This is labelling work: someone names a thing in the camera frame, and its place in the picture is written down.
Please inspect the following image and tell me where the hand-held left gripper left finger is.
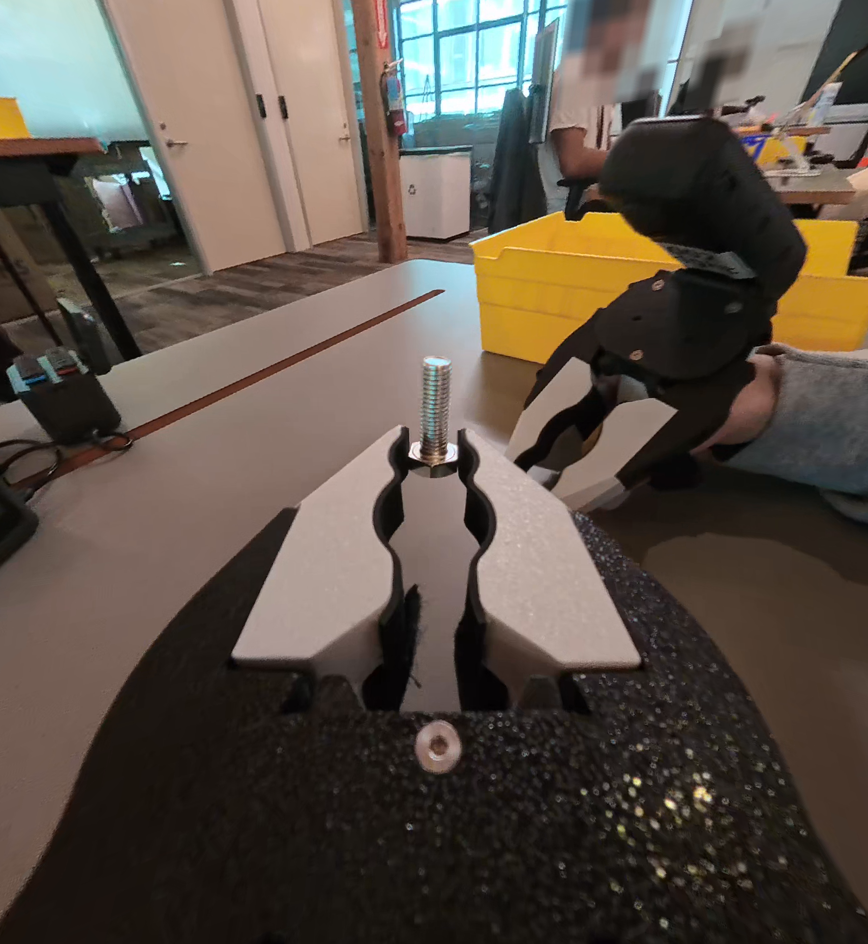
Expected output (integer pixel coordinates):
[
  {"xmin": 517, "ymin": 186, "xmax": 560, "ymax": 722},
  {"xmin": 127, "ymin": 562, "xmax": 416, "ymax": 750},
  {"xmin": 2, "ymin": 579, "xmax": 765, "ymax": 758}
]
[{"xmin": 232, "ymin": 425, "xmax": 411, "ymax": 687}]

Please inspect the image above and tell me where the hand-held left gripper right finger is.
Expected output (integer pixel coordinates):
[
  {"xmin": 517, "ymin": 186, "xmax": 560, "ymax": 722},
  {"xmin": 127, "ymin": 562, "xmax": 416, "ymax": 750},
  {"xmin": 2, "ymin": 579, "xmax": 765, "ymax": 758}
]
[{"xmin": 457, "ymin": 426, "xmax": 642, "ymax": 696}]

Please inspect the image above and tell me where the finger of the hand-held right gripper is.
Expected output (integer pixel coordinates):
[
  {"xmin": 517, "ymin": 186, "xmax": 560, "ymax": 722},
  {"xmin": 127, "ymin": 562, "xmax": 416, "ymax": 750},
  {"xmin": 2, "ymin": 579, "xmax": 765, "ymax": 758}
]
[
  {"xmin": 550, "ymin": 375, "xmax": 680, "ymax": 514},
  {"xmin": 505, "ymin": 357, "xmax": 613, "ymax": 474}
]

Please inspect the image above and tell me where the silver threaded bolt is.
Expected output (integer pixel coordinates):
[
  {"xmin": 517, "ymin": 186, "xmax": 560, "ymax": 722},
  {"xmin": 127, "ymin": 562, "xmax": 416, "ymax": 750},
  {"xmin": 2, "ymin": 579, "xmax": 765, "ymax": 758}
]
[{"xmin": 407, "ymin": 354, "xmax": 461, "ymax": 479}]

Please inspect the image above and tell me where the person's right forearm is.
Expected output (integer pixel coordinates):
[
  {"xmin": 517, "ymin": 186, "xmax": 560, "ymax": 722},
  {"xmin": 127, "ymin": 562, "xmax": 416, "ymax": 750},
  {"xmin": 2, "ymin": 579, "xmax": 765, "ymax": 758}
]
[{"xmin": 721, "ymin": 343, "xmax": 868, "ymax": 539}]

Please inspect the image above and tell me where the person's right hand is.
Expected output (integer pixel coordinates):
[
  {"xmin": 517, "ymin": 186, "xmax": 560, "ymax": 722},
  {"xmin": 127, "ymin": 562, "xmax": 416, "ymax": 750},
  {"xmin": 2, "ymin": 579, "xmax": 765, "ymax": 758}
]
[{"xmin": 699, "ymin": 354, "xmax": 785, "ymax": 466}]

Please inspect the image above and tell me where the yellow plastic bin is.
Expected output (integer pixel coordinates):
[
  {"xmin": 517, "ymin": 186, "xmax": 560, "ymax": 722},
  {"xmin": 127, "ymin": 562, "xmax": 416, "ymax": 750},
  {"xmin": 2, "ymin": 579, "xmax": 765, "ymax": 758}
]
[{"xmin": 471, "ymin": 211, "xmax": 868, "ymax": 366}]

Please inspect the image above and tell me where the cluttered work table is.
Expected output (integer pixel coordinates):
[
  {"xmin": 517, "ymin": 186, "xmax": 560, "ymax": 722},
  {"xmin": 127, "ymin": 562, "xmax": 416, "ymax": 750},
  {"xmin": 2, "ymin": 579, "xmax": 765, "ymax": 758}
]
[{"xmin": 762, "ymin": 166, "xmax": 860, "ymax": 209}]

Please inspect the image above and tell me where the black hanging jacket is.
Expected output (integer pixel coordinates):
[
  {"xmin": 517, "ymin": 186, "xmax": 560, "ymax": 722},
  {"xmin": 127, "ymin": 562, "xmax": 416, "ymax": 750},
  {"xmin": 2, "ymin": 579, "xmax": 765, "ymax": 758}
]
[{"xmin": 487, "ymin": 88, "xmax": 550, "ymax": 237}]

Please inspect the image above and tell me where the white trash bin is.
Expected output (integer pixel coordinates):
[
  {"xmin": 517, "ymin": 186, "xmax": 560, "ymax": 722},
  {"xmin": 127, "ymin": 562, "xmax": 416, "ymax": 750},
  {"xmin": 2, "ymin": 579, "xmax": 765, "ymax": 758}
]
[{"xmin": 399, "ymin": 147, "xmax": 474, "ymax": 241}]

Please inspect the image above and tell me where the black battery charger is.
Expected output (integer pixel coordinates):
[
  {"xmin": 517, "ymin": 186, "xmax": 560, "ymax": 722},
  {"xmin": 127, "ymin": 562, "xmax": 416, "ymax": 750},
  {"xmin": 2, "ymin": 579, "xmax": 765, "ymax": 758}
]
[{"xmin": 7, "ymin": 345, "xmax": 122, "ymax": 445}]

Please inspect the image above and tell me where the red fire extinguisher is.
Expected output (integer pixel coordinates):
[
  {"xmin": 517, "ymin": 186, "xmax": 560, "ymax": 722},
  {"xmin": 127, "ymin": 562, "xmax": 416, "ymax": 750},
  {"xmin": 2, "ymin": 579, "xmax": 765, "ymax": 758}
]
[{"xmin": 380, "ymin": 62, "xmax": 410, "ymax": 138}]

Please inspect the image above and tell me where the white door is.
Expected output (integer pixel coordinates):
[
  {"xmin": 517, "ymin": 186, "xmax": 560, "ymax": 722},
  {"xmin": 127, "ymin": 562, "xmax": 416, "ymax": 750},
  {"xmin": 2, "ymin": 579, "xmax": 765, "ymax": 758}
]
[
  {"xmin": 257, "ymin": 0, "xmax": 370, "ymax": 248},
  {"xmin": 104, "ymin": 0, "xmax": 289, "ymax": 275}
]

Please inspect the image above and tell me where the black-legged wooden desk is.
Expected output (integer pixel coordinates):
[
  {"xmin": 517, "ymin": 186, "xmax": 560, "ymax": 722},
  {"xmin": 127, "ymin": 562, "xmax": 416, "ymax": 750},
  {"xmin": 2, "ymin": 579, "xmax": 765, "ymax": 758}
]
[{"xmin": 0, "ymin": 136, "xmax": 144, "ymax": 362}]

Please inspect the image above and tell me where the dark wooden post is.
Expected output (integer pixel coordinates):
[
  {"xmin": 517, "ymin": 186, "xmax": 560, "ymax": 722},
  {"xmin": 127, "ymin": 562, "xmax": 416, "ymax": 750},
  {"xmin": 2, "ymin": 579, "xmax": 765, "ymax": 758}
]
[{"xmin": 350, "ymin": 0, "xmax": 410, "ymax": 265}]

